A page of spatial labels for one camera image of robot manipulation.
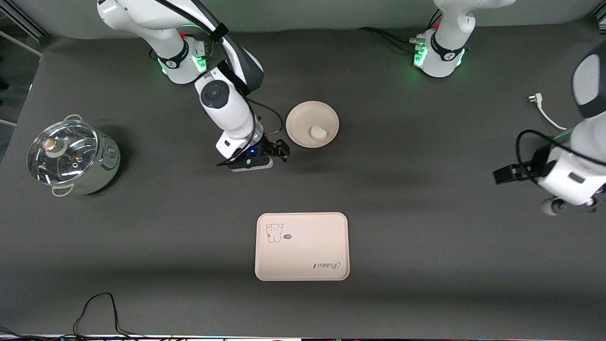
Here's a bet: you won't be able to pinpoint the round beige plate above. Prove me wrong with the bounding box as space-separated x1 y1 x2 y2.
285 101 340 149

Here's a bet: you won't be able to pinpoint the beige rectangular rabbit tray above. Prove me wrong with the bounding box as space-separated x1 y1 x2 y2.
255 212 350 282

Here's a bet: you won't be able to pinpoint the steel electric cooking pot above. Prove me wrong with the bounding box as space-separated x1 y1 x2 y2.
27 114 122 197

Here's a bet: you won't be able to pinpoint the glass pot lid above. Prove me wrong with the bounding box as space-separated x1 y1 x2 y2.
27 120 99 186

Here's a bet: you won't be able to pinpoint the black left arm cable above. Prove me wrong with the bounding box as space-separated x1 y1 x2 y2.
516 129 606 177

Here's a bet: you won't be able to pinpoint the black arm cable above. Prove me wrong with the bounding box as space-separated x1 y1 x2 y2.
156 0 285 167
516 129 606 177

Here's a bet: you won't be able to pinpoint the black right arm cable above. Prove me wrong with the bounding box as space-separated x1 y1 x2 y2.
156 0 285 167

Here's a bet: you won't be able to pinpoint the white toaster power cable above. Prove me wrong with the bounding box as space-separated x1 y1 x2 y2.
527 93 568 131

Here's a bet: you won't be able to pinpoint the black right base cables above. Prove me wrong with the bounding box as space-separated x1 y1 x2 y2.
180 26 223 60

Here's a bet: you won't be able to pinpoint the black base cables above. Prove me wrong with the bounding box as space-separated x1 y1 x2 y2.
356 9 443 54
180 26 223 60

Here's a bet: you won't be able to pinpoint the black left base cables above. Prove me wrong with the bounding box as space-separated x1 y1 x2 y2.
356 9 443 54

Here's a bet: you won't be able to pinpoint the black looped table cable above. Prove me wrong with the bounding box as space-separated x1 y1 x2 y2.
72 292 143 340

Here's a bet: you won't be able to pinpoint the aluminium frame profile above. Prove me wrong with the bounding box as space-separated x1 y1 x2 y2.
0 0 49 41

